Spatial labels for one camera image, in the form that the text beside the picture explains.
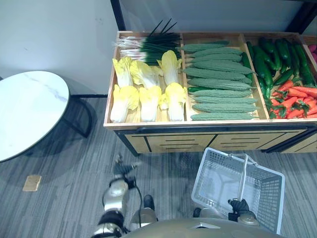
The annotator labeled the robot left leg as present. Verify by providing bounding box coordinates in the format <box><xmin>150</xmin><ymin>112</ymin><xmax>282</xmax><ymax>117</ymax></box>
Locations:
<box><xmin>129</xmin><ymin>194</ymin><xmax>159</xmax><ymax>230</ymax></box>

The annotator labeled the dark green cucumber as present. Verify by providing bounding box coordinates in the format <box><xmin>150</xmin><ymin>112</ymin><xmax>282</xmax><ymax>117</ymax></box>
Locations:
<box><xmin>288</xmin><ymin>42</ymin><xmax>302</xmax><ymax>78</ymax></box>
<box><xmin>187</xmin><ymin>86</ymin><xmax>212</xmax><ymax>93</ymax></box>
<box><xmin>246</xmin><ymin>41</ymin><xmax>256</xmax><ymax>63</ymax></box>
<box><xmin>252</xmin><ymin>45</ymin><xmax>274</xmax><ymax>87</ymax></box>
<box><xmin>274</xmin><ymin>38</ymin><xmax>290</xmax><ymax>61</ymax></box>
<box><xmin>273</xmin><ymin>67</ymin><xmax>295</xmax><ymax>86</ymax></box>
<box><xmin>241</xmin><ymin>52</ymin><xmax>254</xmax><ymax>83</ymax></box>
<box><xmin>257</xmin><ymin>76</ymin><xmax>272</xmax><ymax>100</ymax></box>
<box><xmin>271</xmin><ymin>48</ymin><xmax>283</xmax><ymax>71</ymax></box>
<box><xmin>293</xmin><ymin>40</ymin><xmax>317</xmax><ymax>87</ymax></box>
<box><xmin>258</xmin><ymin>37</ymin><xmax>276</xmax><ymax>55</ymax></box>

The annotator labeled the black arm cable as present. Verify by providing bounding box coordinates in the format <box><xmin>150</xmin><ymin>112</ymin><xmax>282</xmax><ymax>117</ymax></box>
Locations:
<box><xmin>132</xmin><ymin>177</ymin><xmax>145</xmax><ymax>229</ymax></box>

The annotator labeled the small yellow napa cabbage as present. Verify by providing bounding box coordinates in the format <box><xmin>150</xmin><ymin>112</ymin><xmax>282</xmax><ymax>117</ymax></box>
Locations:
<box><xmin>158</xmin><ymin>92</ymin><xmax>169</xmax><ymax>110</ymax></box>

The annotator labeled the round white marble table top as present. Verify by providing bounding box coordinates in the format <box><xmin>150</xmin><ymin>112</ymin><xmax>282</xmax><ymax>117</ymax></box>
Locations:
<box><xmin>0</xmin><ymin>71</ymin><xmax>70</xmax><ymax>163</ymax></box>

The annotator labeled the robot right leg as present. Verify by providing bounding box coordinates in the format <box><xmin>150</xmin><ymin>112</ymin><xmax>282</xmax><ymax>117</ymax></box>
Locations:
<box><xmin>193</xmin><ymin>207</ymin><xmax>225</xmax><ymax>220</ymax></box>

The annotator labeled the black metal table frame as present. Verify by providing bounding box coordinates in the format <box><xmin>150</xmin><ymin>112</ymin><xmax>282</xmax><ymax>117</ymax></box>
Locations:
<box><xmin>23</xmin><ymin>76</ymin><xmax>94</xmax><ymax>157</ymax></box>

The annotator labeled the white plastic shopping basket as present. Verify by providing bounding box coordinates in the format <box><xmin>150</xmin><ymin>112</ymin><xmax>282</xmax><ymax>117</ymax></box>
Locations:
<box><xmin>191</xmin><ymin>147</ymin><xmax>286</xmax><ymax>236</ymax></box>

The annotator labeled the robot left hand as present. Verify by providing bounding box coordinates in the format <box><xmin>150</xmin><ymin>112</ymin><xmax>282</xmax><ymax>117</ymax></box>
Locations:
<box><xmin>112</xmin><ymin>153</ymin><xmax>143</xmax><ymax>178</ymax></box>

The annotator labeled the bunch of green scallions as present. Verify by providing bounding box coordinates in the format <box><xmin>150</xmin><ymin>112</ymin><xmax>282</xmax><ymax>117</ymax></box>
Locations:
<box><xmin>112</xmin><ymin>19</ymin><xmax>183</xmax><ymax>65</ymax></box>

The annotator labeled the green bitter gourd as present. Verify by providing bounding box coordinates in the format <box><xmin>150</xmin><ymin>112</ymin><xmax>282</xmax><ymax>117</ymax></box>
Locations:
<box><xmin>182</xmin><ymin>67</ymin><xmax>252</xmax><ymax>82</ymax></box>
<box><xmin>190</xmin><ymin>47</ymin><xmax>244</xmax><ymax>59</ymax></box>
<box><xmin>190</xmin><ymin>112</ymin><xmax>260</xmax><ymax>121</ymax></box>
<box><xmin>192</xmin><ymin>96</ymin><xmax>259</xmax><ymax>105</ymax></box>
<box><xmin>189</xmin><ymin>53</ymin><xmax>244</xmax><ymax>63</ymax></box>
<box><xmin>182</xmin><ymin>40</ymin><xmax>230</xmax><ymax>53</ymax></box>
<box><xmin>192</xmin><ymin>102</ymin><xmax>260</xmax><ymax>114</ymax></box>
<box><xmin>191</xmin><ymin>89</ymin><xmax>253</xmax><ymax>98</ymax></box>
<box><xmin>187</xmin><ymin>77</ymin><xmax>258</xmax><ymax>91</ymax></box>
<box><xmin>191</xmin><ymin>59</ymin><xmax>254</xmax><ymax>75</ymax></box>

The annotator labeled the white basket handle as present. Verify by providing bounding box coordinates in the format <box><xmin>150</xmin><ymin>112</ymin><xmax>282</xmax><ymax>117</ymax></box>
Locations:
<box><xmin>227</xmin><ymin>153</ymin><xmax>256</xmax><ymax>202</ymax></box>

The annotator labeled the robot leg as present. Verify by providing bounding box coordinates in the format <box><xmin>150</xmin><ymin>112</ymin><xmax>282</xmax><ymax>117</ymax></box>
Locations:
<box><xmin>129</xmin><ymin>194</ymin><xmax>159</xmax><ymax>230</ymax></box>
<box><xmin>193</xmin><ymin>207</ymin><xmax>225</xmax><ymax>220</ymax></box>

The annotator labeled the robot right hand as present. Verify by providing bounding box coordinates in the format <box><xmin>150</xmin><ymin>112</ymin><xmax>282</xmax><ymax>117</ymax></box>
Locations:
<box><xmin>227</xmin><ymin>198</ymin><xmax>250</xmax><ymax>214</ymax></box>

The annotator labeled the silver robot torso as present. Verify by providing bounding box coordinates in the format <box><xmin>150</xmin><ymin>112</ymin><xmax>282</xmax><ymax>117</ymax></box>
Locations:
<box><xmin>120</xmin><ymin>217</ymin><xmax>283</xmax><ymax>238</ymax></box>

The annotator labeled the black metal shelf frame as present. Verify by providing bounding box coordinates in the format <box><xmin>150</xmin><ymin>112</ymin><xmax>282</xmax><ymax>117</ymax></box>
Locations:
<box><xmin>109</xmin><ymin>0</ymin><xmax>317</xmax><ymax>35</ymax></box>

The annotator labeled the wooden produce display stand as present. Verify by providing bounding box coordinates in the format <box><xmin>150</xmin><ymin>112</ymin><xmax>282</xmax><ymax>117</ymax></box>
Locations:
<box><xmin>103</xmin><ymin>31</ymin><xmax>317</xmax><ymax>157</ymax></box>

